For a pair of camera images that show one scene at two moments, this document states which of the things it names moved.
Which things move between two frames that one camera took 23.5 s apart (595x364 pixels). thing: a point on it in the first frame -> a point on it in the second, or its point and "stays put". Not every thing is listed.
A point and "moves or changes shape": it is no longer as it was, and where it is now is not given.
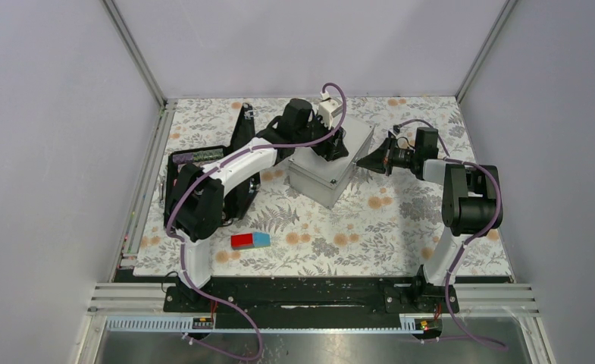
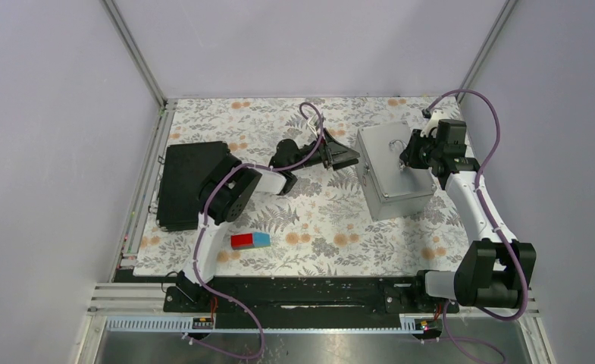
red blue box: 255,240 stays put
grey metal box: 318,180 -> 391,189
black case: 242,199 moves or changes shape
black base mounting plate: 315,302 stays put
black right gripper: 380,161 -> 414,142
